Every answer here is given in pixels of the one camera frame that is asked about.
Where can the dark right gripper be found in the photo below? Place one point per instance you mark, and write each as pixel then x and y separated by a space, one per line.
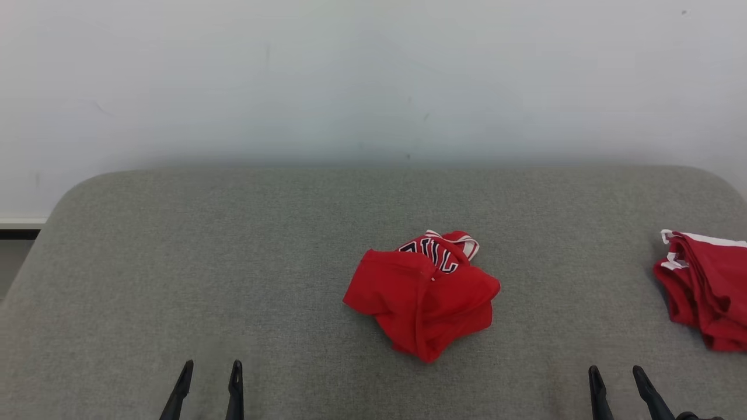
pixel 697 416

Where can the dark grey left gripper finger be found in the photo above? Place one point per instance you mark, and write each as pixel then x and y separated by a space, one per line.
pixel 180 394
pixel 235 396

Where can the red shorts with white stripe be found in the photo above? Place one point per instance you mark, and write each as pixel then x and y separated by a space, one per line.
pixel 712 291

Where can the red basketball jersey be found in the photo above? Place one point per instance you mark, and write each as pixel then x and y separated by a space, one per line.
pixel 420 303

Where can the grey fabric sofa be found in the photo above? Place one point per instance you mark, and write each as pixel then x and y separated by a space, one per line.
pixel 233 262

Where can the white baseboard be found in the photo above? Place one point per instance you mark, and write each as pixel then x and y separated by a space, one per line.
pixel 20 223

